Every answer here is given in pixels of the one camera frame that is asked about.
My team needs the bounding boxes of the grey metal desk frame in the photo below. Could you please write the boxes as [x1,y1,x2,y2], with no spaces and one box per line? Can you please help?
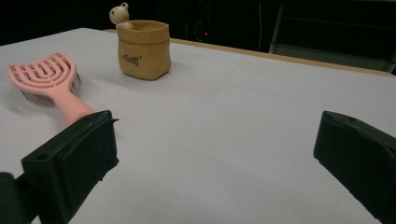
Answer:
[268,2,396,75]

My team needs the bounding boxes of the pink hairbrush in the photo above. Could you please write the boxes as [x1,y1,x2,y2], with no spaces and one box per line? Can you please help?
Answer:
[5,51,96,127]

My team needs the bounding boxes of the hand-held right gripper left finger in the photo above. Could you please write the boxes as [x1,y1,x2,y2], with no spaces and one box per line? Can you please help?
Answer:
[21,109,120,224]

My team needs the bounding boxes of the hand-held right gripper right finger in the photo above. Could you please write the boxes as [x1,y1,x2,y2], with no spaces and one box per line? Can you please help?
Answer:
[313,110,396,224]

